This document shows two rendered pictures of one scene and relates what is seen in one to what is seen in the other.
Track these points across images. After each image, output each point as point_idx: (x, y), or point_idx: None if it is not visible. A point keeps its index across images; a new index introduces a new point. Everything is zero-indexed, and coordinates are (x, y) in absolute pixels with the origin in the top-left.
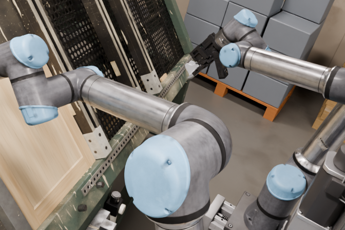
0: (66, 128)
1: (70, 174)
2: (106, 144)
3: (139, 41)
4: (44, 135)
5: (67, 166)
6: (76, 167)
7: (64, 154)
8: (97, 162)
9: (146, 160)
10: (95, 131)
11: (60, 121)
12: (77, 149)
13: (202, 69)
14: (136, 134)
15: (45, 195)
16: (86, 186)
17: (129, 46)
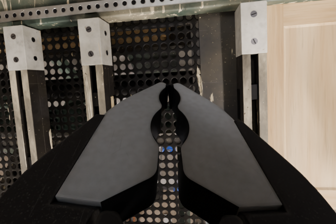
0: (285, 79)
1: (328, 18)
2: (248, 19)
3: (24, 130)
4: (332, 89)
5: (322, 31)
6: (309, 20)
7: (315, 48)
8: (270, 2)
9: None
10: (261, 51)
11: (290, 93)
12: (285, 41)
13: (157, 170)
14: None
15: None
16: None
17: (48, 125)
